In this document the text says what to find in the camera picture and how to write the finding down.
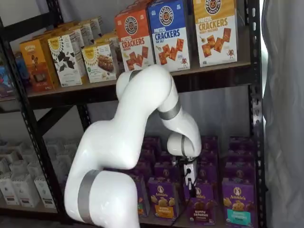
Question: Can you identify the purple Annie's snack box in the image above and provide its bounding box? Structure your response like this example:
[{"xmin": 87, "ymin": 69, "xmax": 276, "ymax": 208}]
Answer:
[
  {"xmin": 157, "ymin": 150, "xmax": 178, "ymax": 165},
  {"xmin": 197, "ymin": 163, "xmax": 219, "ymax": 189},
  {"xmin": 142, "ymin": 136, "xmax": 163, "ymax": 151},
  {"xmin": 153, "ymin": 162, "xmax": 184, "ymax": 180},
  {"xmin": 226, "ymin": 150, "xmax": 256, "ymax": 165},
  {"xmin": 138, "ymin": 149, "xmax": 156, "ymax": 167},
  {"xmin": 132, "ymin": 166, "xmax": 153, "ymax": 179},
  {"xmin": 228, "ymin": 136, "xmax": 256, "ymax": 152},
  {"xmin": 200, "ymin": 150, "xmax": 219, "ymax": 165},
  {"xmin": 224, "ymin": 163, "xmax": 257, "ymax": 184},
  {"xmin": 201, "ymin": 135, "xmax": 219, "ymax": 152}
]

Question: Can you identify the white pouch with dark label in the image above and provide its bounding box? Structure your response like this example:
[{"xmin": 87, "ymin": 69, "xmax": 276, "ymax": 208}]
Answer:
[
  {"xmin": 0, "ymin": 177, "xmax": 20, "ymax": 206},
  {"xmin": 11, "ymin": 174, "xmax": 40, "ymax": 208},
  {"xmin": 34, "ymin": 175, "xmax": 57, "ymax": 210},
  {"xmin": 27, "ymin": 161, "xmax": 45, "ymax": 178},
  {"xmin": 9, "ymin": 160, "xmax": 32, "ymax": 178}
]

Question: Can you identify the white Sweet Thins box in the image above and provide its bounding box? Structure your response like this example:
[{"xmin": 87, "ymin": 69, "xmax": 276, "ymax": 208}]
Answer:
[
  {"xmin": 80, "ymin": 16, "xmax": 104, "ymax": 40},
  {"xmin": 47, "ymin": 34, "xmax": 83, "ymax": 88},
  {"xmin": 68, "ymin": 25, "xmax": 95, "ymax": 49}
]

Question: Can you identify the blue sea salt pretzel crackers box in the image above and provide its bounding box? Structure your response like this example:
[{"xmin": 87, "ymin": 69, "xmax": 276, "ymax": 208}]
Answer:
[{"xmin": 146, "ymin": 0, "xmax": 191, "ymax": 75}]

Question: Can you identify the Simple Mills almond bar box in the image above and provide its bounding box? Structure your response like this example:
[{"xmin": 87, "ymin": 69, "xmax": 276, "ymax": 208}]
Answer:
[
  {"xmin": 94, "ymin": 32, "xmax": 124, "ymax": 72},
  {"xmin": 81, "ymin": 44, "xmax": 117, "ymax": 84}
]

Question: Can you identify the wooden shelf board with cracker boxes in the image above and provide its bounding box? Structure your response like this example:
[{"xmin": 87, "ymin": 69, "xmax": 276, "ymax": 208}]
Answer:
[{"xmin": 26, "ymin": 60, "xmax": 252, "ymax": 98}]

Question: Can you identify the yellow honey mustard pretzel crackers box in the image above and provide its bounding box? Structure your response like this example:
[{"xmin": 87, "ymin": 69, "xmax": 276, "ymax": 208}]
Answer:
[{"xmin": 192, "ymin": 0, "xmax": 238, "ymax": 68}]

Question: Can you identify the blue and purple snack package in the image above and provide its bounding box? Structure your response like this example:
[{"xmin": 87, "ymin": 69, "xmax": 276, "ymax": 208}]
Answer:
[{"xmin": 0, "ymin": 63, "xmax": 16, "ymax": 98}]

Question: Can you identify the purple Annie's box teal label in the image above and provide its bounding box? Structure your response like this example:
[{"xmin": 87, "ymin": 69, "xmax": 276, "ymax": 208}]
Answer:
[{"xmin": 221, "ymin": 181, "xmax": 257, "ymax": 228}]

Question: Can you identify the orange cheddar pretzel crackers box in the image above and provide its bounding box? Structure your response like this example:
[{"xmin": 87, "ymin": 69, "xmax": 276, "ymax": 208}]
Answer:
[
  {"xmin": 114, "ymin": 9, "xmax": 157, "ymax": 72},
  {"xmin": 122, "ymin": 0, "xmax": 153, "ymax": 15}
]

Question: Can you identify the black metal shelf rack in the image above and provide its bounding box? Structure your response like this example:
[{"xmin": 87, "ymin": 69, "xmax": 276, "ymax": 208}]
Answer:
[
  {"xmin": 0, "ymin": 92, "xmax": 59, "ymax": 217},
  {"xmin": 0, "ymin": 0, "xmax": 266, "ymax": 228}
]

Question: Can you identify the orange snack box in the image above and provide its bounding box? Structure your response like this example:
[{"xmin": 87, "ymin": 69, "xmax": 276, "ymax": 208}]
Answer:
[
  {"xmin": 19, "ymin": 37, "xmax": 59, "ymax": 93},
  {"xmin": 33, "ymin": 22, "xmax": 72, "ymax": 41}
]

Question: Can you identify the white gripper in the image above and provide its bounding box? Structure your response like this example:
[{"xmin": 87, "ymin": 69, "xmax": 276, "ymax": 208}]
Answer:
[{"xmin": 182, "ymin": 162, "xmax": 198, "ymax": 200}]

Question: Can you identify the purple Annie's box yellow label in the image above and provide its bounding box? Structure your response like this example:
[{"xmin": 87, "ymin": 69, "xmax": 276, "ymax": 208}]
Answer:
[{"xmin": 147, "ymin": 177, "xmax": 181, "ymax": 222}]

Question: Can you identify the purple Annie's box green label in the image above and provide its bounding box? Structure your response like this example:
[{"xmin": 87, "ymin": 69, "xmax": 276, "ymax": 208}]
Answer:
[{"xmin": 136, "ymin": 175, "xmax": 151, "ymax": 218}]

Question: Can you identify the black gripper cable with plug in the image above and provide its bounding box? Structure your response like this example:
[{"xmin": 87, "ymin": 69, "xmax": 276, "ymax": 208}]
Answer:
[{"xmin": 181, "ymin": 158, "xmax": 194, "ymax": 184}]

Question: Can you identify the purple Annie's box brown patch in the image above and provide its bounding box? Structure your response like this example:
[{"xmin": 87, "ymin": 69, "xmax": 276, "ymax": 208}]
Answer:
[{"xmin": 188, "ymin": 187, "xmax": 218, "ymax": 226}]

